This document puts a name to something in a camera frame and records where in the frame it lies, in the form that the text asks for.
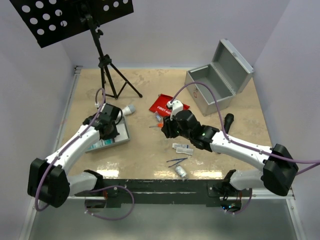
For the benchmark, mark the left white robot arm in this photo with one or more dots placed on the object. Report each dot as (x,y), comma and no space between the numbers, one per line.
(48,179)

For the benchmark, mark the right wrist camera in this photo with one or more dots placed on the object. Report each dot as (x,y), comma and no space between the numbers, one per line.
(174,107)

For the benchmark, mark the black perforated music stand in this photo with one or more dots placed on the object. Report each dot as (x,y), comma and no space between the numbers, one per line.
(52,21)

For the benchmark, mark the blue plastic tweezers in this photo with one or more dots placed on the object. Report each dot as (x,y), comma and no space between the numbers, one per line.
(176,161)

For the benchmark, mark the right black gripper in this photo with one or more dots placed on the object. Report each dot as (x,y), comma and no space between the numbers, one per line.
(167,128)

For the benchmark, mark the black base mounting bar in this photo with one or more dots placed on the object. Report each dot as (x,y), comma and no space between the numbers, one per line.
(166,192)

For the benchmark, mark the white wipe sachet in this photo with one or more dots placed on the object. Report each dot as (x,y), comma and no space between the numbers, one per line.
(187,151)

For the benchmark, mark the bandage roll in plastic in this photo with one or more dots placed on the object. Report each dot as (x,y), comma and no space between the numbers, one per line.
(158,117)

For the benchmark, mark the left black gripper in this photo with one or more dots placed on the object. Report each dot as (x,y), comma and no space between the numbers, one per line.
(113,134)

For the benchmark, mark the grey metal case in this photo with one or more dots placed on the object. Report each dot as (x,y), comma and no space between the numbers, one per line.
(222,79)

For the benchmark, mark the grey compartment tray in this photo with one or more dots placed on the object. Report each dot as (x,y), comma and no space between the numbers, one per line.
(122,137)

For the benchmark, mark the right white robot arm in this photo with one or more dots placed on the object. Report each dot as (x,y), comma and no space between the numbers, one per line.
(273,169)

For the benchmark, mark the black flashlight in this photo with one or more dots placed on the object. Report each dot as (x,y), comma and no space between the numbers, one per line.
(228,120)

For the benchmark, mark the red first aid pouch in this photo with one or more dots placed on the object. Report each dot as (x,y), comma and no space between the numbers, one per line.
(160,105)

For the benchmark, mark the orange handled scissors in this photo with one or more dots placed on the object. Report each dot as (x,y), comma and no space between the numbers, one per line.
(158,125)

